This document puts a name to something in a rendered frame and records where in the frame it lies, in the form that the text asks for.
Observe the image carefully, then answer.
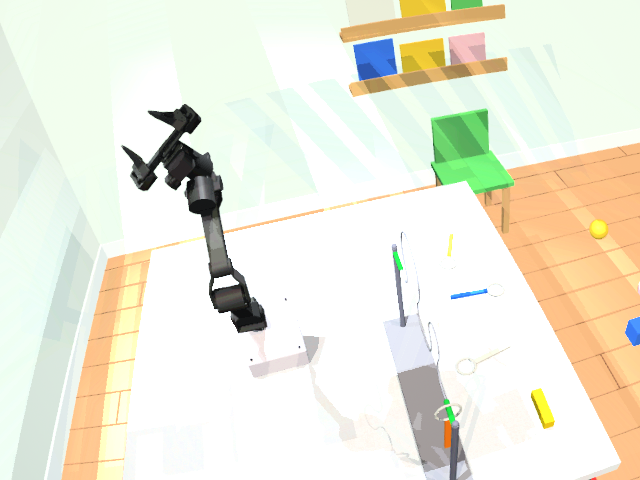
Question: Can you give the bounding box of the orange handle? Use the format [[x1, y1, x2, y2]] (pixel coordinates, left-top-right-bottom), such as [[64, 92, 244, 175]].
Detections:
[[434, 403, 462, 448]]

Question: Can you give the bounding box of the yellow rectangular block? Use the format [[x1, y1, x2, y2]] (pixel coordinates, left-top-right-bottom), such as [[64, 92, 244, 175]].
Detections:
[[531, 388, 555, 429]]

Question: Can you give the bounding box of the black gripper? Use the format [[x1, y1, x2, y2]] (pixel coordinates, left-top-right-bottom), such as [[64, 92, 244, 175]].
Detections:
[[121, 104, 201, 192]]

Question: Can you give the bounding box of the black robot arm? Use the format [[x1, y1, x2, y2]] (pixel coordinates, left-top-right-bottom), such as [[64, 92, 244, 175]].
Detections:
[[163, 143, 268, 334]]

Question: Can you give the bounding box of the blue handle with thin white loop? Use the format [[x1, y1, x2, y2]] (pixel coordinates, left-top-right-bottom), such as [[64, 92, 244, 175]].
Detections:
[[450, 282, 505, 300]]

